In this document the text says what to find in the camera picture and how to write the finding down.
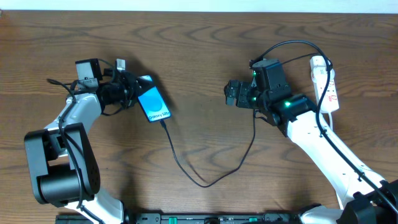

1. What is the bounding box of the blue Samsung Galaxy smartphone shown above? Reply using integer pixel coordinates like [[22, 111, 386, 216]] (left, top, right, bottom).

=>
[[138, 85, 172, 123]]

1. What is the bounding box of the black USB charging cable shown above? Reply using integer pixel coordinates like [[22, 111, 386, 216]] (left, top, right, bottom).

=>
[[159, 53, 334, 189]]

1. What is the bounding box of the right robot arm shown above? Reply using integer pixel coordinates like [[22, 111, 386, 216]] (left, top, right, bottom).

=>
[[224, 59, 397, 223]]

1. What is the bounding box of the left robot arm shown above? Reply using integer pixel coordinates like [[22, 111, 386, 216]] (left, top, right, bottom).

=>
[[24, 58, 154, 223]]

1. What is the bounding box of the white USB charger plug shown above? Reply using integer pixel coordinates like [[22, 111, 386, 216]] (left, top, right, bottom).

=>
[[310, 55, 327, 73]]

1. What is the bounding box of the white power strip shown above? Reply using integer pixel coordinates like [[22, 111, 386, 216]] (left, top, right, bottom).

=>
[[311, 67, 340, 113]]

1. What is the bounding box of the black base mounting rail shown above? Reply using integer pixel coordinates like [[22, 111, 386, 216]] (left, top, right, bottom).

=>
[[55, 212, 302, 224]]

